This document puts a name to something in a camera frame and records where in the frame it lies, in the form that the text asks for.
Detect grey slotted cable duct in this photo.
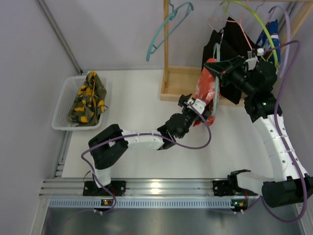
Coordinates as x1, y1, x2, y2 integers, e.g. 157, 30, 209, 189
49, 198, 239, 209

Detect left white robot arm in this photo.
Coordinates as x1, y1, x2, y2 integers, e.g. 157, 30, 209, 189
88, 95, 212, 188

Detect teal plastic hanger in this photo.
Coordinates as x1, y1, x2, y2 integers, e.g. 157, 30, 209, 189
145, 0, 195, 62

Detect wooden clothes rack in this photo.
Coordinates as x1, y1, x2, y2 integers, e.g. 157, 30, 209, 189
156, 0, 313, 106

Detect pink hanger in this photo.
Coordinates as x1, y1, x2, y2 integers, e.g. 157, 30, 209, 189
207, 7, 260, 54

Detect red white trousers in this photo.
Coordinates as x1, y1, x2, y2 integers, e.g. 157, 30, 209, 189
193, 67, 215, 126

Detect white plastic basket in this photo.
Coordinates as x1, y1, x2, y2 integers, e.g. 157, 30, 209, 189
51, 75, 105, 131

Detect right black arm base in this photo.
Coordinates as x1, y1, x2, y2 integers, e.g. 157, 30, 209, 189
212, 180, 257, 197

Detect lime green hanger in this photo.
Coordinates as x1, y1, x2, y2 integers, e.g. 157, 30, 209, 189
227, 1, 280, 69

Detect camouflage trousers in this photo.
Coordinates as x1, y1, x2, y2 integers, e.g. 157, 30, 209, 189
67, 71, 107, 126

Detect mint green hanger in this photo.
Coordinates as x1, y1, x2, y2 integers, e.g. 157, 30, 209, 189
212, 29, 224, 115

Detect black trousers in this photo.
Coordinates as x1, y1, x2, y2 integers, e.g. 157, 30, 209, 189
201, 32, 267, 105

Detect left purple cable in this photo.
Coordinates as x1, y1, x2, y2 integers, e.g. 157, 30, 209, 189
81, 102, 212, 216

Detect background purple cable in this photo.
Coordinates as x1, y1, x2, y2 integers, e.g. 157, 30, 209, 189
268, 5, 292, 78

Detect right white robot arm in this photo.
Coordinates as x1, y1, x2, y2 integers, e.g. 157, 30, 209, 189
204, 56, 313, 208

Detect aluminium mounting rail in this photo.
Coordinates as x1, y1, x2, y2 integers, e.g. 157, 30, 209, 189
39, 178, 214, 198

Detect blue patterned trousers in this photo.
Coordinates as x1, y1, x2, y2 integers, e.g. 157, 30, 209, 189
255, 20, 281, 68

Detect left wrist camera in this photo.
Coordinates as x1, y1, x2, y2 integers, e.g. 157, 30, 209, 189
187, 98, 206, 115

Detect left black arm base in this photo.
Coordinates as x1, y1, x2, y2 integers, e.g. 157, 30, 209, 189
83, 181, 126, 196

